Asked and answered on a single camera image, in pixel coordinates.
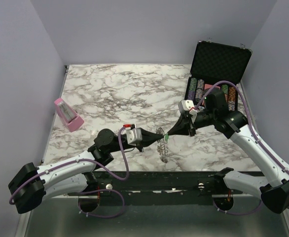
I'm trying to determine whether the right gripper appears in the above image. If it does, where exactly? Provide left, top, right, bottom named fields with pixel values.
left=168, top=110, right=216, bottom=137

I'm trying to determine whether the green tagged key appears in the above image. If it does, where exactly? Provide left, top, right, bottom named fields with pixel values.
left=164, top=133, right=169, bottom=143

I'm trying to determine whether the metal key ring disc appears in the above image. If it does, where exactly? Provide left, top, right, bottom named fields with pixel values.
left=156, top=127, right=169, bottom=163

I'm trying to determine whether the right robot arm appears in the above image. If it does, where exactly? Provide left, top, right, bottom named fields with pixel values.
left=167, top=88, right=289, bottom=214

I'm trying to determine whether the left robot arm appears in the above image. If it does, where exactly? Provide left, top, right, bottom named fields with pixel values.
left=8, top=126, right=164, bottom=214

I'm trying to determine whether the pink playing card deck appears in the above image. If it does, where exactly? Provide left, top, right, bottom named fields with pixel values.
left=204, top=84, right=220, bottom=90

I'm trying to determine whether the black poker chip case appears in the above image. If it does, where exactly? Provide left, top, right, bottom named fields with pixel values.
left=184, top=41, right=252, bottom=105

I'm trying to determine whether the pink metronome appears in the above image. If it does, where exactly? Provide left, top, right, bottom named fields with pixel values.
left=54, top=98, right=84, bottom=132

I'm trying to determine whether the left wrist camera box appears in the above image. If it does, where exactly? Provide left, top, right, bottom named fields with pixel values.
left=126, top=128, right=142, bottom=145

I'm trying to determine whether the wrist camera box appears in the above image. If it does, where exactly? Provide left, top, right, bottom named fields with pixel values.
left=178, top=100, right=198, bottom=117
left=126, top=128, right=142, bottom=145

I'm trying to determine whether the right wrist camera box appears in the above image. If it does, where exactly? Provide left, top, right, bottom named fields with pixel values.
left=178, top=100, right=198, bottom=117

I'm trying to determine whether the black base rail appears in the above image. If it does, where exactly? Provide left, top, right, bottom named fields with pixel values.
left=37, top=170, right=256, bottom=207

